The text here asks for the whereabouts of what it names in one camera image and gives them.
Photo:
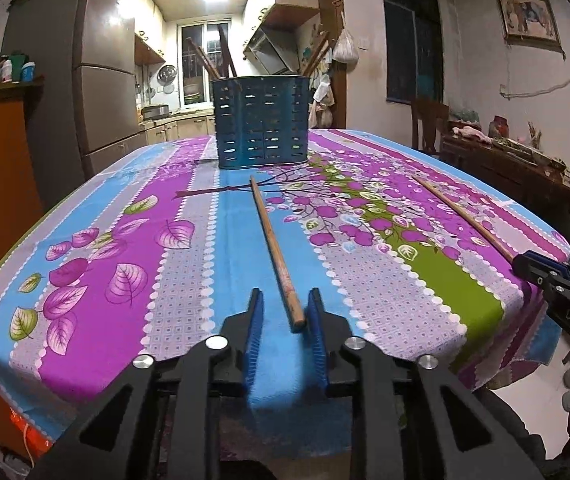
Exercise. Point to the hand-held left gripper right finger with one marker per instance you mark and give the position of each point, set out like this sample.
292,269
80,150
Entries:
317,340

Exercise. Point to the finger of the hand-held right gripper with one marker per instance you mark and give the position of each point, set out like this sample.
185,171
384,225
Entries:
530,272
547,262

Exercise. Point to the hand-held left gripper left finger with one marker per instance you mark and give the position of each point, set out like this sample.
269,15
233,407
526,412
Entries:
254,340

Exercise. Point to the pink printed wooden chopstick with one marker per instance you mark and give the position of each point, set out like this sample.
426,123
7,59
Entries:
275,250

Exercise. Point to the teal perforated utensil holder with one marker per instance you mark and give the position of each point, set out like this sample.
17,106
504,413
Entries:
260,161

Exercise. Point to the dark wooden sideboard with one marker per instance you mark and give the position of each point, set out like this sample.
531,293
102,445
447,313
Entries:
515,175

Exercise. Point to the floral printed tablecloth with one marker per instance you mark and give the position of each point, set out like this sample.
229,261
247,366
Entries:
130,340

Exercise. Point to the red jar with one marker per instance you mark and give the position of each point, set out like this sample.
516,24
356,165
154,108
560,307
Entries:
501,126

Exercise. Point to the pink cloth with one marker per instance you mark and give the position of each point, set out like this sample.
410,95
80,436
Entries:
470,132

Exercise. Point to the wooden chair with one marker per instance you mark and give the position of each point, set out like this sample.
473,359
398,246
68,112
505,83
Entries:
430,120

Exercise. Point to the hanging pink bag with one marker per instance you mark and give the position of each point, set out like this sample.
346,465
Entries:
322,116

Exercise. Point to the kitchen counter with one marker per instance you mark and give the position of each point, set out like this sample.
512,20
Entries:
180,127

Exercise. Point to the framed elephant picture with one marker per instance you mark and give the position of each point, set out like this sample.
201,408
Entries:
530,17

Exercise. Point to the metal pot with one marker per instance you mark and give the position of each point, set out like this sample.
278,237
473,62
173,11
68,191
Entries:
155,111

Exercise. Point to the hanging white bag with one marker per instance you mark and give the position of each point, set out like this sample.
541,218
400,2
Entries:
321,90

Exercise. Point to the dark room window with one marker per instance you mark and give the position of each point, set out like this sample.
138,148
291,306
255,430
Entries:
410,35

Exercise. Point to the round metal strainer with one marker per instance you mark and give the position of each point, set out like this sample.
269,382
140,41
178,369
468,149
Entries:
166,74

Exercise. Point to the metal range hood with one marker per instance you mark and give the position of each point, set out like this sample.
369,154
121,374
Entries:
270,52

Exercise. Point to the dark wooden chopstick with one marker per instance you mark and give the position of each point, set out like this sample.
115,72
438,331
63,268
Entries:
227,52

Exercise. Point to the hanging clear plastic bag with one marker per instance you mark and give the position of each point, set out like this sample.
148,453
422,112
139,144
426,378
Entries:
345,50

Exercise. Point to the silver refrigerator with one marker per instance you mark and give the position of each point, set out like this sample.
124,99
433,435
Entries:
105,85

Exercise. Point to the chopsticks in holder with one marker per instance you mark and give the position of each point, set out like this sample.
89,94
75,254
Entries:
210,35

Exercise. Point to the white bottle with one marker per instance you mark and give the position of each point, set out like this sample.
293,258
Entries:
6,71

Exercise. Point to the small wall cabinet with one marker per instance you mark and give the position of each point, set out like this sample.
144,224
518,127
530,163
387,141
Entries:
147,52

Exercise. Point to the wooden door post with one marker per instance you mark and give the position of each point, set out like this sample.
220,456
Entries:
332,0

